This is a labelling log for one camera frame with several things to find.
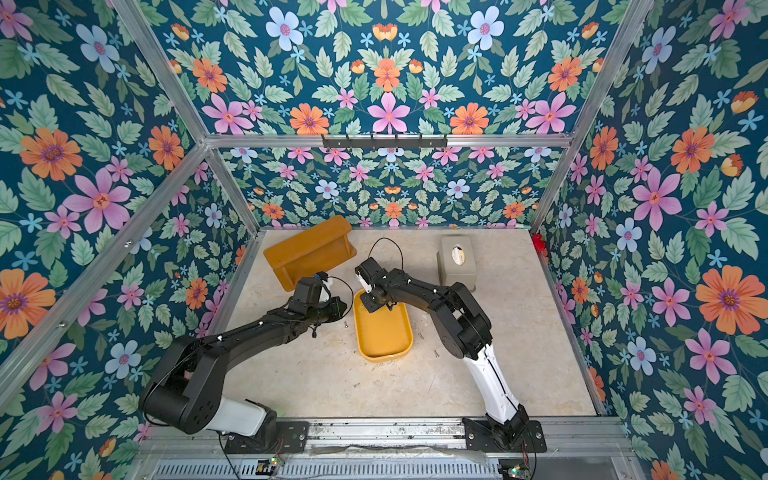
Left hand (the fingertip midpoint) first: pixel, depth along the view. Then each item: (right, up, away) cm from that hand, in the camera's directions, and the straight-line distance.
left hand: (349, 302), depth 91 cm
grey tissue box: (+35, +13, +8) cm, 38 cm away
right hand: (+7, 0, +9) cm, 11 cm away
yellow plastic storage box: (+11, -10, +2) cm, 15 cm away
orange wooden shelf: (-12, +16, +7) cm, 22 cm away
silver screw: (-1, -8, +2) cm, 8 cm away
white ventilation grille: (+34, -37, -21) cm, 54 cm away
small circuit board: (-17, -37, -19) cm, 45 cm away
